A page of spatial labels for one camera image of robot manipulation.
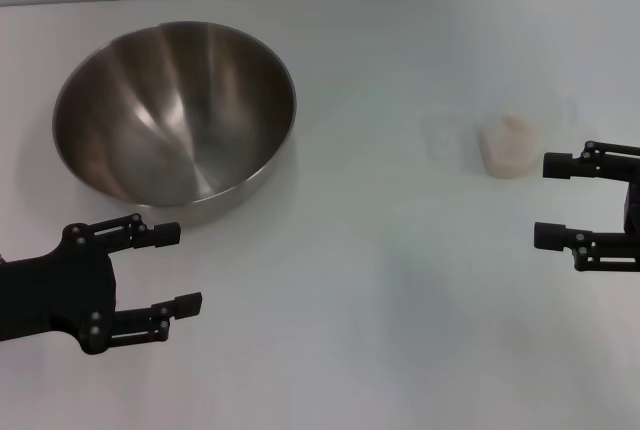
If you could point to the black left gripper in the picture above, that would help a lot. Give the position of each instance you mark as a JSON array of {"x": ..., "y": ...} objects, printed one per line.
[{"x": 60, "y": 295}]

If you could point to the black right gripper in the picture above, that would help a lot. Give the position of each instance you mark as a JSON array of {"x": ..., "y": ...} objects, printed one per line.
[{"x": 634, "y": 210}]

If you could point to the clear plastic measuring cup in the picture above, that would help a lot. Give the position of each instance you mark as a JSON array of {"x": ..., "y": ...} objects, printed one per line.
[{"x": 500, "y": 172}]

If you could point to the white rice grains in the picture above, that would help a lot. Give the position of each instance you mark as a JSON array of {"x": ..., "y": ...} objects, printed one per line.
[{"x": 512, "y": 142}]

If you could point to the stainless steel mixing bowl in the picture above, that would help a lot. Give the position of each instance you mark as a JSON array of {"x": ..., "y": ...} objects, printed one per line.
[{"x": 175, "y": 115}]

